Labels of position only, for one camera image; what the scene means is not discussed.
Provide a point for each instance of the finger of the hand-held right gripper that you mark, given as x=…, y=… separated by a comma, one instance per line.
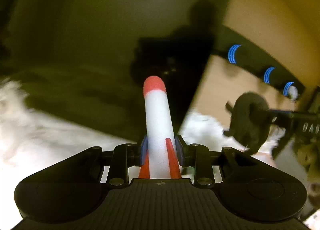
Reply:
x=280, y=115

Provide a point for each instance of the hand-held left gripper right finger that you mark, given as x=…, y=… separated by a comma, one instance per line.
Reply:
x=179, y=150

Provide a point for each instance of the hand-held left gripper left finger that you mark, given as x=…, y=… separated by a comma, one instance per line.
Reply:
x=143, y=150

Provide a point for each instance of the white and red foam rocket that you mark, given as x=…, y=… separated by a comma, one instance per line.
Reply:
x=158, y=125

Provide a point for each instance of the black storage box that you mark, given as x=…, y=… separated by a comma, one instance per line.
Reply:
x=175, y=69

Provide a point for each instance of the black device with blue rings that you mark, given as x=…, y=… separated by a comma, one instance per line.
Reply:
x=250, y=57

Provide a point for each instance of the white fluffy blanket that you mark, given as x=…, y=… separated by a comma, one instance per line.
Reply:
x=30, y=130

